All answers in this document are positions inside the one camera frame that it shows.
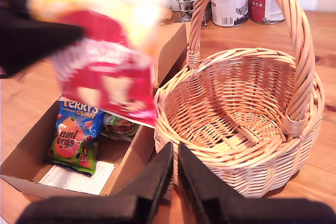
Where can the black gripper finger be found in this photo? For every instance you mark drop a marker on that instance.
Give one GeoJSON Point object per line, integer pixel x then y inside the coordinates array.
{"type": "Point", "coordinates": [197, 182]}
{"type": "Point", "coordinates": [31, 43]}
{"type": "Point", "coordinates": [155, 182]}

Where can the white Galaxy truffle eggs bag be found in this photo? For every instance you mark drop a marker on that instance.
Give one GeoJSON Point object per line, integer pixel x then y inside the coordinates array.
{"type": "Point", "coordinates": [118, 127]}

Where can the red white Maltesers bag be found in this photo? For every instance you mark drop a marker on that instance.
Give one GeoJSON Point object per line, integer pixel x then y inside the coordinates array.
{"type": "Point", "coordinates": [105, 72]}

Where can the blue Terry's mini eggs bag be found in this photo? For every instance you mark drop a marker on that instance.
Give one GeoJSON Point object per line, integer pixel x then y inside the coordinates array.
{"type": "Point", "coordinates": [73, 134]}

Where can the brown cardboard box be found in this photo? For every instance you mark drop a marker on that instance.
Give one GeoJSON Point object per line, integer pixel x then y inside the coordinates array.
{"type": "Point", "coordinates": [23, 155]}

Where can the printed white paper sheet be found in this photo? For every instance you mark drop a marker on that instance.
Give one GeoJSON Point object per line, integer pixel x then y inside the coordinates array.
{"type": "Point", "coordinates": [78, 179]}

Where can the tin can with white label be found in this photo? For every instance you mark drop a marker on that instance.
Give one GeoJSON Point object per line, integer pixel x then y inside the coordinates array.
{"type": "Point", "coordinates": [228, 3]}

